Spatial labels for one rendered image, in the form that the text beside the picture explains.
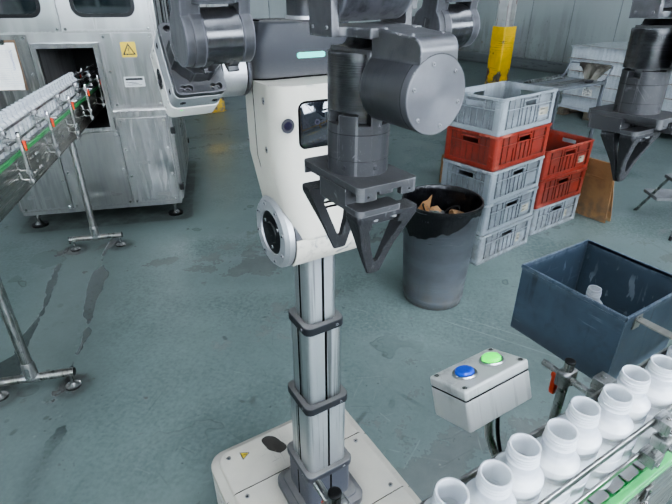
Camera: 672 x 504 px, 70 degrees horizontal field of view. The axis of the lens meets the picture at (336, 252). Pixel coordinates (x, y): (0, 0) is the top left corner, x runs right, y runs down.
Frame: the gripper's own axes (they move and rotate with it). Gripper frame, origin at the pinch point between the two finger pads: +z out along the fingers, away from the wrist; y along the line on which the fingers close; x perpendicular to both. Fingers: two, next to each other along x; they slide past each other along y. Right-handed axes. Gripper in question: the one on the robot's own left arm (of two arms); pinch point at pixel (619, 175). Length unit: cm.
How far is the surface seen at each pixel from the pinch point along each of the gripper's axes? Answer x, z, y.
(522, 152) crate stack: -191, 64, 165
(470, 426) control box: 27.0, 33.2, -2.0
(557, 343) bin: -38, 63, 25
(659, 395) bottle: 3.6, 28.3, -15.3
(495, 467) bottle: 35.4, 24.9, -13.1
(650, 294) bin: -69, 54, 19
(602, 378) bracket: 6.6, 28.8, -8.6
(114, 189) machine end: 36, 102, 364
